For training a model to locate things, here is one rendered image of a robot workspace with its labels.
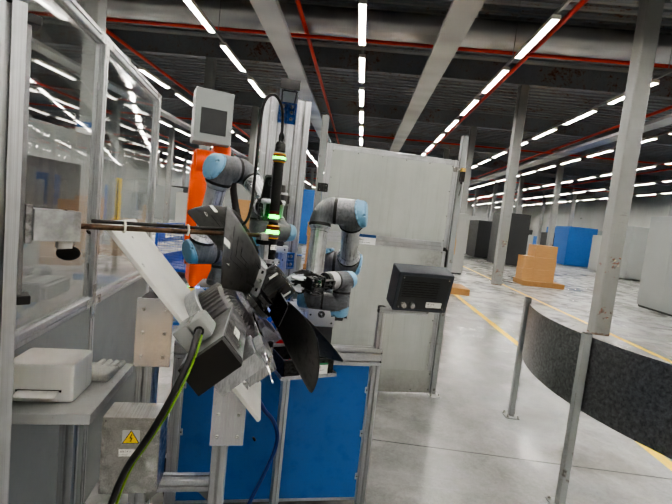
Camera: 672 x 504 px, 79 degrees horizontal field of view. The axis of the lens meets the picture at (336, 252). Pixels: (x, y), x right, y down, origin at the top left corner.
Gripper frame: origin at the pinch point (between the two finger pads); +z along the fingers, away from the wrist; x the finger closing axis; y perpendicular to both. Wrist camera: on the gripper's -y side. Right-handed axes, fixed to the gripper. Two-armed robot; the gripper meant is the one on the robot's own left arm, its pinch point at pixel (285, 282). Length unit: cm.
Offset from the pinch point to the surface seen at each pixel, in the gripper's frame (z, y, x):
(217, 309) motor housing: 33.6, 10.6, 2.9
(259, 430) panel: -12, -14, 74
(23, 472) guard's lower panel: 71, -27, 67
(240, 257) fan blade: 36.1, 22.0, -16.0
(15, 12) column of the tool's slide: 82, -1, -61
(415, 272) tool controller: -58, 18, -7
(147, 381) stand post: 48, 2, 26
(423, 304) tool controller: -65, 22, 8
